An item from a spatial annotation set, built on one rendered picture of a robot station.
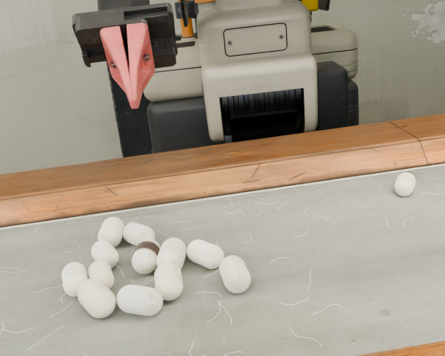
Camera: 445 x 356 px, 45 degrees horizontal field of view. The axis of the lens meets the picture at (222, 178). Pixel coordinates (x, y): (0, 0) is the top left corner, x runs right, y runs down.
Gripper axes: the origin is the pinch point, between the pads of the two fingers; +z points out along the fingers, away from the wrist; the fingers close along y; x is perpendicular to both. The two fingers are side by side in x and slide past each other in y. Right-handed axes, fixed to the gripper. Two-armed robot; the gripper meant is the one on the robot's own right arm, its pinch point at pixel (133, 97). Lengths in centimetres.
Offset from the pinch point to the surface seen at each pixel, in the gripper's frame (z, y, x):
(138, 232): 13.5, -1.0, 2.0
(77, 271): 17.9, -5.4, -1.9
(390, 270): 22.1, 17.9, -2.8
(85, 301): 21.1, -4.4, -4.0
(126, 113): -123, -18, 155
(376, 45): -128, 100, 137
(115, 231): 12.8, -3.0, 2.5
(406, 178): 11.2, 25.0, 3.8
